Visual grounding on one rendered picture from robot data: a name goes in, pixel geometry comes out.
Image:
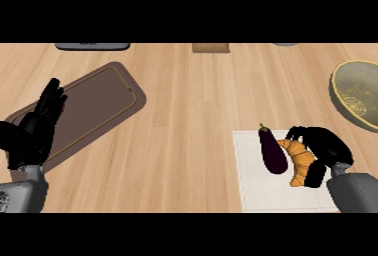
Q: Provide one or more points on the brown cutting board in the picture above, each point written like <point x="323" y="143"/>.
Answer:
<point x="93" y="110"/>

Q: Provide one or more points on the white placemat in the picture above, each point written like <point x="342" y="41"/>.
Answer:
<point x="267" y="186"/>

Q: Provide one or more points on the dark grey appliance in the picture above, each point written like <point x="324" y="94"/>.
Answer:
<point x="91" y="46"/>

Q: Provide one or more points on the brown wooden block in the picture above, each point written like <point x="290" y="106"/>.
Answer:
<point x="209" y="48"/>

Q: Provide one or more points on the purple eggplant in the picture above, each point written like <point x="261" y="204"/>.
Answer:
<point x="271" y="150"/>

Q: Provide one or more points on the yellow rimmed bowl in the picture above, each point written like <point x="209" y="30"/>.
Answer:
<point x="357" y="93"/>

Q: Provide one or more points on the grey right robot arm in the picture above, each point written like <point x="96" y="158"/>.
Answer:
<point x="352" y="190"/>

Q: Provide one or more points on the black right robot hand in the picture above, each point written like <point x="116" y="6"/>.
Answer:
<point x="326" y="143"/>

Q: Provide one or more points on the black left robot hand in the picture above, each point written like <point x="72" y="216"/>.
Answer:
<point x="29" y="133"/>

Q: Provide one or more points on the golden croissant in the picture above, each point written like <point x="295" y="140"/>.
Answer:
<point x="298" y="158"/>

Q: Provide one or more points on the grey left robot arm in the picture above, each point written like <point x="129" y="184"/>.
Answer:
<point x="22" y="192"/>

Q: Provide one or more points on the grey object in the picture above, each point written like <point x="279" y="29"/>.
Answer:
<point x="285" y="44"/>

